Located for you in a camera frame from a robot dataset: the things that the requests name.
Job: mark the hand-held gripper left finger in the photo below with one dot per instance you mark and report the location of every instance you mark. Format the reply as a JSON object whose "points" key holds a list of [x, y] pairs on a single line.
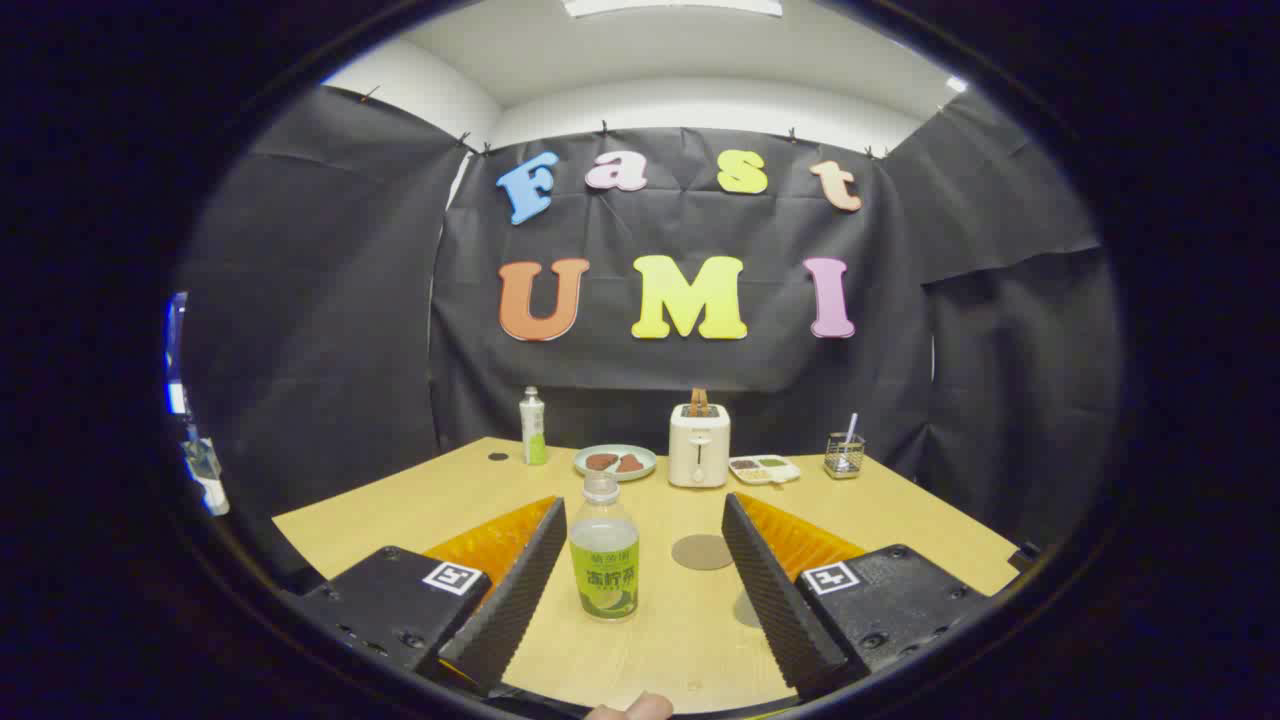
{"points": [[520, 600]]}

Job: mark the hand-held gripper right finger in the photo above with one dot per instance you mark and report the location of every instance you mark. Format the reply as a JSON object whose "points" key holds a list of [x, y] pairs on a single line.
{"points": [[775, 610]]}

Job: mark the green label juice bottle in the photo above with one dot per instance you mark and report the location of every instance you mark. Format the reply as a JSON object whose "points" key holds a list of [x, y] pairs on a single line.
{"points": [[604, 575]]}

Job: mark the round brown coaster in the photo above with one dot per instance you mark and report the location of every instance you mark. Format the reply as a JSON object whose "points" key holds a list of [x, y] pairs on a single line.
{"points": [[702, 552]]}

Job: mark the tall white green bottle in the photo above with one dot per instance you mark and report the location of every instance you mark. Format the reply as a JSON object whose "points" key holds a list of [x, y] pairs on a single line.
{"points": [[533, 430]]}

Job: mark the white divided sauce dish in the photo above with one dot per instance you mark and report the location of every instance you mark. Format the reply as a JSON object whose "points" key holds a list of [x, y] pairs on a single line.
{"points": [[765, 477]]}

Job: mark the wooden table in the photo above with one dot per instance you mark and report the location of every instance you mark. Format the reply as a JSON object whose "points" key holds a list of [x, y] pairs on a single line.
{"points": [[400, 510]]}

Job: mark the white toaster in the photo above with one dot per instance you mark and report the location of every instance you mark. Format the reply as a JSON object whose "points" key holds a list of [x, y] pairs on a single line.
{"points": [[698, 450]]}

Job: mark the pale green plate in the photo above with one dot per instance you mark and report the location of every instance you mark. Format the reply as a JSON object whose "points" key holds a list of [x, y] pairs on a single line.
{"points": [[650, 462]]}

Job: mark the white utensil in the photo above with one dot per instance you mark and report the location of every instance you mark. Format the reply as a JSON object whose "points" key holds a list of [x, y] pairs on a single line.
{"points": [[851, 425]]}

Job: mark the brown bread in toaster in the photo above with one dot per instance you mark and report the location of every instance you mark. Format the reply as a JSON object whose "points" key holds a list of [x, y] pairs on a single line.
{"points": [[699, 400]]}

